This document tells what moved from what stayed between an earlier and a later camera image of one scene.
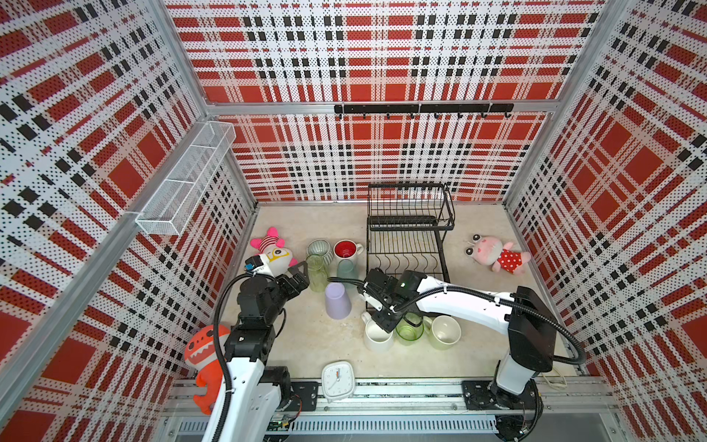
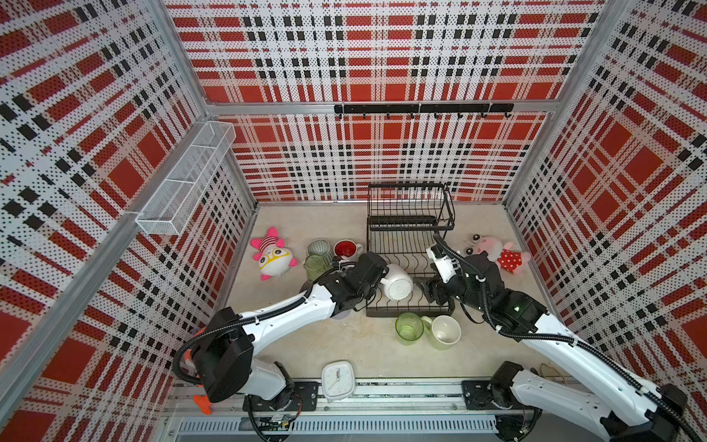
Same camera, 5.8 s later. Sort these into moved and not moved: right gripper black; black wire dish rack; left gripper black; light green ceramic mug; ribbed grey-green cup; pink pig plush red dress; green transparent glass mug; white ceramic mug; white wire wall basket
Moved: white ceramic mug; left gripper black; right gripper black
Not moved: black wire dish rack; white wire wall basket; pink pig plush red dress; ribbed grey-green cup; green transparent glass mug; light green ceramic mug
